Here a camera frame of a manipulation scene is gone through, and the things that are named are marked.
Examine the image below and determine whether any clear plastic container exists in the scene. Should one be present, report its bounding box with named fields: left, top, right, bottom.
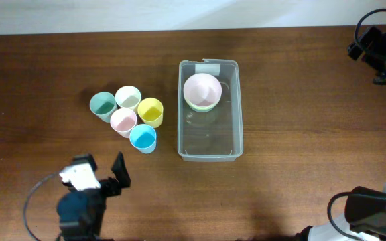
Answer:
left=177, top=59, right=243, bottom=162

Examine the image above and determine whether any pink plastic cup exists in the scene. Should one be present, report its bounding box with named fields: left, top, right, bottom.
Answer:
left=110, top=108, right=137, bottom=138

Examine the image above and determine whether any blue plastic cup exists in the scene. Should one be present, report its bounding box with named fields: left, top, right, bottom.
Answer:
left=129, top=124, right=157, bottom=154

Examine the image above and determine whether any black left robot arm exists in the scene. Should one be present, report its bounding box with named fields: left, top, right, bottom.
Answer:
left=56, top=152, right=131, bottom=240

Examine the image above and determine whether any pink plastic bowl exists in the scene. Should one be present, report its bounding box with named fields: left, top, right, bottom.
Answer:
left=183, top=73, right=222, bottom=99

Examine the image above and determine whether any yellow plastic bowl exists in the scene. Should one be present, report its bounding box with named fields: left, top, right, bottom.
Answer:
left=184, top=98, right=220, bottom=109

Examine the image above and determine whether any yellow plastic cup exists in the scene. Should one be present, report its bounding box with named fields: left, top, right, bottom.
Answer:
left=137, top=98, right=164, bottom=128

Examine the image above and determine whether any green plastic cup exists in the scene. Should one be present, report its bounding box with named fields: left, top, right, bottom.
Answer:
left=89, top=92, right=118, bottom=123

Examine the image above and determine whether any cream plastic cup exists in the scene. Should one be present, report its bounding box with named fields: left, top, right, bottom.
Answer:
left=115, top=86, right=141, bottom=113

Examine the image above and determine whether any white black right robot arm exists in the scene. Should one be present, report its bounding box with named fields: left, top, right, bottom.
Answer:
left=296, top=27, right=386, bottom=241

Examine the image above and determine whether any green plastic bowl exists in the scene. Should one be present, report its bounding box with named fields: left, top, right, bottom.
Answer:
left=192, top=108, right=213, bottom=113

